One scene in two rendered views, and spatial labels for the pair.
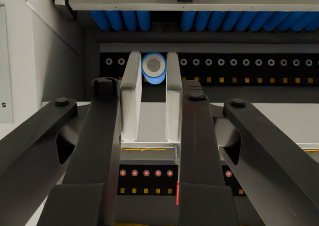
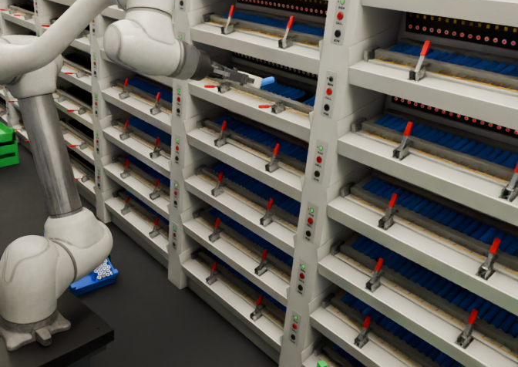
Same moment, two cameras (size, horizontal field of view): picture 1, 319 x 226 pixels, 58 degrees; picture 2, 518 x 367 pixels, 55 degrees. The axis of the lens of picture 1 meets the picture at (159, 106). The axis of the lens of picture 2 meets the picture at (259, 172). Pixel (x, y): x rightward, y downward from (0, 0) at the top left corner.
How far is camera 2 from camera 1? 127 cm
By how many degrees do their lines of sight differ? 55
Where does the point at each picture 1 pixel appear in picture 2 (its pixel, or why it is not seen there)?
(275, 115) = (257, 54)
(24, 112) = (322, 73)
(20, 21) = (317, 108)
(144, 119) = (290, 61)
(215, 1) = (276, 99)
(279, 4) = (260, 92)
